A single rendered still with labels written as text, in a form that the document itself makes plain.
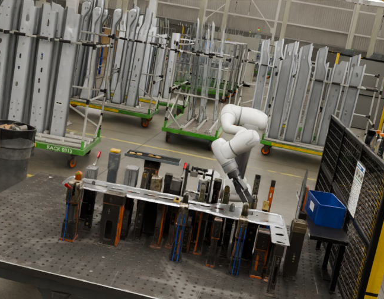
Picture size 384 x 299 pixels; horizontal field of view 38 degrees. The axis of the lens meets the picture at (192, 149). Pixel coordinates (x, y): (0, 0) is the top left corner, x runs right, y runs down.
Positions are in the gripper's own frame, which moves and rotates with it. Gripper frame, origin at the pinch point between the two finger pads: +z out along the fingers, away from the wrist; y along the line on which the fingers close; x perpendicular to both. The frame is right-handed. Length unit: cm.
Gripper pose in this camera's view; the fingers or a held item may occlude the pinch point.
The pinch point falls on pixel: (248, 201)
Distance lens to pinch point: 336.3
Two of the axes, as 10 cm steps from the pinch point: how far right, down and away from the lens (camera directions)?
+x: -8.8, 4.2, -2.1
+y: -1.4, 1.9, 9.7
